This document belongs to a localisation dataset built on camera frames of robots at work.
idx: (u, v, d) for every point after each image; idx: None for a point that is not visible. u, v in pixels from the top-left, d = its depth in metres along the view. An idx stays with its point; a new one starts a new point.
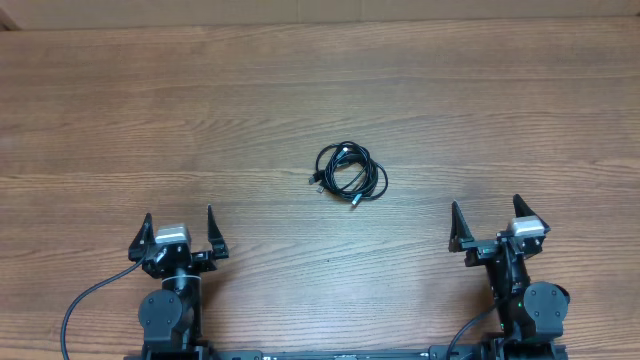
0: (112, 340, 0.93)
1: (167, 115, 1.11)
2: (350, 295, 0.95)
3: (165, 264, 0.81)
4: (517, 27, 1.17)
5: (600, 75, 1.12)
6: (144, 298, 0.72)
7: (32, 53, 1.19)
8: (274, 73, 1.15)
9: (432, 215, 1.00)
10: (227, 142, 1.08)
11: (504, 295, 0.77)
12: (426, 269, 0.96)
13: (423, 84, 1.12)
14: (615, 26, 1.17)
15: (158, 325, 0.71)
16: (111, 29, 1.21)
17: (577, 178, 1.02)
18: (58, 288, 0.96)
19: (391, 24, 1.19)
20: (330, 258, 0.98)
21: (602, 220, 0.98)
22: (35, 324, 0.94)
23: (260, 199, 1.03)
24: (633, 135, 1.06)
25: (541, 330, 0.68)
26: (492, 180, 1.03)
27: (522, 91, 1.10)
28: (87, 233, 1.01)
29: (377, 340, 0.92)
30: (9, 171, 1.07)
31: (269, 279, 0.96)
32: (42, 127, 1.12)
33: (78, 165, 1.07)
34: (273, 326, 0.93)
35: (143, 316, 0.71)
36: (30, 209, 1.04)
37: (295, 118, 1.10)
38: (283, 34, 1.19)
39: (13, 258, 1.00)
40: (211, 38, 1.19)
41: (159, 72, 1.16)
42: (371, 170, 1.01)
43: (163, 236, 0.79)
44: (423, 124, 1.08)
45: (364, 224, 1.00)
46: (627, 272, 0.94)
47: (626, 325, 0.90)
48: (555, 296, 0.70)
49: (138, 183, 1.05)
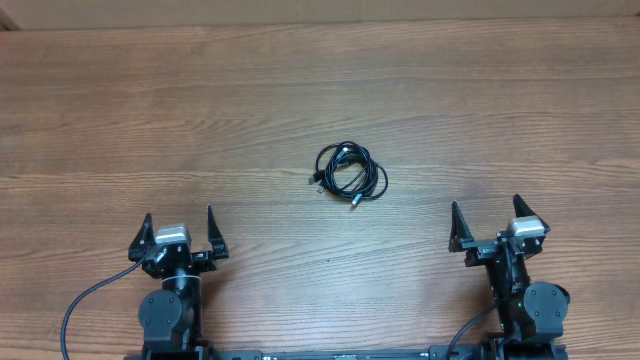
0: (112, 340, 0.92)
1: (167, 115, 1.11)
2: (350, 295, 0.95)
3: (165, 264, 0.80)
4: (517, 28, 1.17)
5: (599, 75, 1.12)
6: (144, 298, 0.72)
7: (32, 53, 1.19)
8: (274, 73, 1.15)
9: (432, 215, 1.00)
10: (227, 142, 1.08)
11: (504, 295, 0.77)
12: (426, 269, 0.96)
13: (423, 84, 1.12)
14: (614, 26, 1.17)
15: (158, 326, 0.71)
16: (111, 29, 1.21)
17: (576, 177, 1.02)
18: (58, 288, 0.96)
19: (391, 24, 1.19)
20: (330, 258, 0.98)
21: (602, 220, 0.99)
22: (35, 324, 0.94)
23: (260, 199, 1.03)
24: (632, 135, 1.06)
25: (541, 330, 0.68)
26: (492, 180, 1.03)
27: (521, 91, 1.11)
28: (87, 232, 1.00)
29: (378, 340, 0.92)
30: (9, 171, 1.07)
31: (269, 279, 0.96)
32: (42, 127, 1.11)
33: (78, 165, 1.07)
34: (273, 327, 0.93)
35: (143, 316, 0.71)
36: (30, 209, 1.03)
37: (295, 118, 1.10)
38: (283, 34, 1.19)
39: (13, 258, 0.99)
40: (211, 38, 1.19)
41: (159, 72, 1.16)
42: (371, 170, 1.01)
43: (163, 236, 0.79)
44: (423, 124, 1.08)
45: (364, 224, 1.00)
46: (628, 272, 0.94)
47: (626, 325, 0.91)
48: (555, 296, 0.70)
49: (138, 182, 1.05)
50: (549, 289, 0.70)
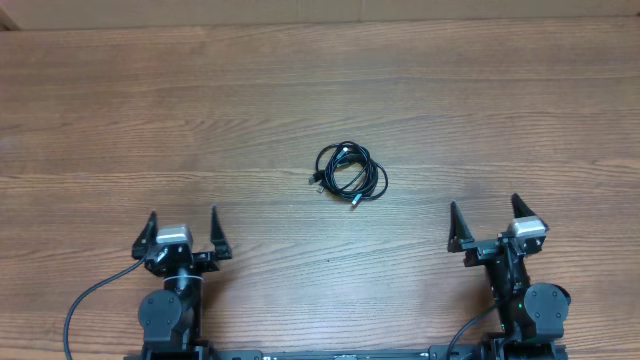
0: (112, 340, 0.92)
1: (167, 115, 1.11)
2: (350, 295, 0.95)
3: (166, 264, 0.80)
4: (517, 28, 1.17)
5: (599, 75, 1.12)
6: (144, 299, 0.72)
7: (32, 53, 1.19)
8: (274, 73, 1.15)
9: (432, 215, 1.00)
10: (227, 142, 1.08)
11: (505, 295, 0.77)
12: (426, 269, 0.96)
13: (423, 84, 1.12)
14: (614, 26, 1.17)
15: (158, 326, 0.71)
16: (111, 29, 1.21)
17: (576, 177, 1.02)
18: (58, 288, 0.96)
19: (391, 24, 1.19)
20: (330, 258, 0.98)
21: (602, 220, 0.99)
22: (35, 324, 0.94)
23: (259, 199, 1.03)
24: (632, 135, 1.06)
25: (541, 331, 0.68)
26: (492, 180, 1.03)
27: (521, 92, 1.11)
28: (87, 233, 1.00)
29: (377, 340, 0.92)
30: (9, 171, 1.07)
31: (269, 279, 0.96)
32: (42, 127, 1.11)
33: (78, 165, 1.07)
34: (273, 326, 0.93)
35: (143, 316, 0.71)
36: (30, 209, 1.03)
37: (295, 118, 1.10)
38: (284, 34, 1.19)
39: (13, 258, 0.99)
40: (211, 38, 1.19)
41: (159, 72, 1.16)
42: (371, 170, 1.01)
43: (164, 236, 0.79)
44: (423, 124, 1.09)
45: (364, 224, 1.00)
46: (628, 272, 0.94)
47: (626, 325, 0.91)
48: (556, 296, 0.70)
49: (138, 182, 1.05)
50: (549, 290, 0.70)
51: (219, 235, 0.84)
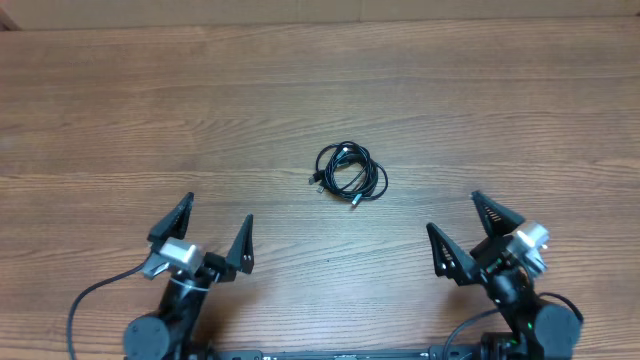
0: (112, 340, 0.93)
1: (167, 115, 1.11)
2: (350, 295, 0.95)
3: (172, 269, 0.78)
4: (517, 28, 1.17)
5: (599, 75, 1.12)
6: (127, 327, 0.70)
7: (32, 53, 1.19)
8: (274, 73, 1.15)
9: (432, 215, 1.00)
10: (227, 142, 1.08)
11: (511, 309, 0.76)
12: (426, 269, 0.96)
13: (423, 84, 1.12)
14: (614, 26, 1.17)
15: (145, 355, 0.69)
16: (111, 28, 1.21)
17: (576, 178, 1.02)
18: (59, 288, 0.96)
19: (391, 24, 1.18)
20: (330, 258, 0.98)
21: (602, 220, 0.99)
22: (36, 324, 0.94)
23: (260, 199, 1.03)
24: (632, 135, 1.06)
25: (549, 354, 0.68)
26: (492, 180, 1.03)
27: (521, 91, 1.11)
28: (87, 232, 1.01)
29: (378, 340, 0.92)
30: (9, 171, 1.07)
31: (269, 279, 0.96)
32: (42, 127, 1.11)
33: (78, 165, 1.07)
34: (273, 327, 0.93)
35: (128, 346, 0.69)
36: (31, 209, 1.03)
37: (295, 118, 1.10)
38: (283, 33, 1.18)
39: (13, 258, 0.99)
40: (211, 38, 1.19)
41: (159, 72, 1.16)
42: (371, 170, 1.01)
43: (169, 254, 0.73)
44: (424, 124, 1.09)
45: (364, 224, 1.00)
46: (627, 272, 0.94)
47: (625, 325, 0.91)
48: (570, 321, 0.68)
49: (138, 182, 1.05)
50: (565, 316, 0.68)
51: (233, 254, 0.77)
